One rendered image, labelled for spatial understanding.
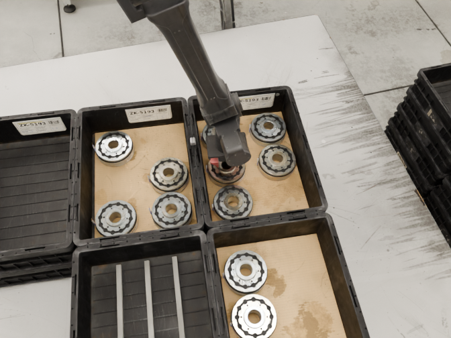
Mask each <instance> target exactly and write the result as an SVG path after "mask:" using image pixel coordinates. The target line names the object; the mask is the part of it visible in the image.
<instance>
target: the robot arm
mask: <svg viewBox="0 0 451 338"><path fill-rule="evenodd" d="M116 1H117V2H118V3H119V5H120V7H121V8H122V9H123V11H124V13H125V14H126V16H127V17H128V19H129V20H130V22H131V23H135V22H137V21H140V20H141V19H144V18H146V17H147V19H148V20H149V21H150V22H151V23H153V24H154V25H155V26H156V27H157V28H158V29H159V30H160V31H161V33H162V34H163V35H164V37H165V38H166V40H167V42H168V44H169V45H170V47H171V49H172V51H173V52H174V54H175V56H176V57H177V59H178V61H179V63H180V64H181V66H182V68H183V70H184V71H185V73H186V75H187V77H188V78H189V80H190V82H191V84H192V85H193V87H194V89H195V92H196V96H197V100H198V102H199V105H200V106H199V108H200V110H201V114H202V116H203V118H204V120H205V122H206V124H207V126H208V128H210V129H211V128H215V135H207V136H206V137H205V140H206V145H207V155H208V159H209V160H210V163H211V164H213V165H214V166H216V167H217V168H218V167H219V163H218V160H219V161H220V162H225V161H226V162H227V165H229V166H241V165H242V164H245V163H246V162H248V161H249V160H250V159H251V154H250V150H249V148H248V144H247V140H246V134H245V133H244V132H241V130H240V117H241V116H242V113H241V111H243V108H242V104H241V102H240V99H239V97H238V94H237V93H232V94H231V93H230V90H229V88H228V85H227V83H225V82H224V81H223V79H222V78H220V77H219V76H218V75H217V73H216V71H215V70H214V67H213V65H212V63H211V61H210V59H209V56H208V54H207V51H206V49H205V46H204V45H203V42H202V40H201V38H200V36H199V33H198V31H197V28H196V27H195V24H194V22H193V19H192V17H191V15H190V11H189V0H116Z"/></svg>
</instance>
